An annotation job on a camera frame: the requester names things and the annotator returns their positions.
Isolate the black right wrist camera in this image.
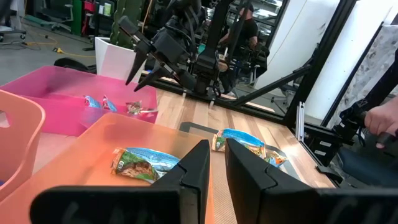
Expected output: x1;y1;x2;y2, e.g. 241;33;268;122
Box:
152;28;189;65

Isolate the green blue granola bar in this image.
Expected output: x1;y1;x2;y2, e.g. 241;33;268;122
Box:
110;146;182;185

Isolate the opaque orange handled bin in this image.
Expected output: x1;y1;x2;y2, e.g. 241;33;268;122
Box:
0;89;47;202

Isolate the white planter pot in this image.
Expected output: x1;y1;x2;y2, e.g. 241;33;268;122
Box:
94;36;147;84

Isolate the green cabinet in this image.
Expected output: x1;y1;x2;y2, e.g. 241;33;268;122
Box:
70;0;83;35

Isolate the person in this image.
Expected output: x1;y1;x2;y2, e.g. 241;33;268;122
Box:
338;146;398;188
217;2;259;96

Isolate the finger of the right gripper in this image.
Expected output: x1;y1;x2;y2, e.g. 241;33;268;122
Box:
134;66;170;93
124;45;149;86

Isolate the yellow extension cable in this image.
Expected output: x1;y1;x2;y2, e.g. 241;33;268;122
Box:
21;30;96;59

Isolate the green cactus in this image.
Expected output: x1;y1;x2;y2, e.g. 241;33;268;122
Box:
109;0;146;50

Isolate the patterned grey curtain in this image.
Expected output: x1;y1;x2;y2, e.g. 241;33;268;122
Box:
328;24;398;128

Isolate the green red granola bar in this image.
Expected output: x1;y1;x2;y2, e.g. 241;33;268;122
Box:
125;100;159;116

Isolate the translucent pink bin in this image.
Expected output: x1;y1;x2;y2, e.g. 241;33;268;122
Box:
0;65;159;138

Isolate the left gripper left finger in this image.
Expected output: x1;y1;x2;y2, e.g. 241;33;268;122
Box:
29;139;212;224

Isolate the translucent orange bin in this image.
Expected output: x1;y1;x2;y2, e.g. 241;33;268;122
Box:
0;112;216;224

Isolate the silver aluminium bracket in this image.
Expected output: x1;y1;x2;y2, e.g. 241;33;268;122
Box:
294;101;306;142

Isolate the black rounded object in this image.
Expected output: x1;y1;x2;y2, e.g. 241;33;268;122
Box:
53;57;98;75

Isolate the person's hand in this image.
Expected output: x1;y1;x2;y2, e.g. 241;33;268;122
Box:
364;96;398;149

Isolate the blue red granola bar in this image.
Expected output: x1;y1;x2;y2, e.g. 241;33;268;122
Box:
83;95;101;110

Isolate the black office chair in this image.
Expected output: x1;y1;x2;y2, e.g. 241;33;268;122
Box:
40;2;75;32

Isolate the blue orange granola bar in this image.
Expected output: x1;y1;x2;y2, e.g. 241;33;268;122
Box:
211;128;288;169

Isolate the grey office chair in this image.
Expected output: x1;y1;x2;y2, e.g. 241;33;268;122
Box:
0;0;28;43

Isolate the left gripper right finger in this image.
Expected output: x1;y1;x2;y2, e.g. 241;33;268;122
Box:
224;138;398;224

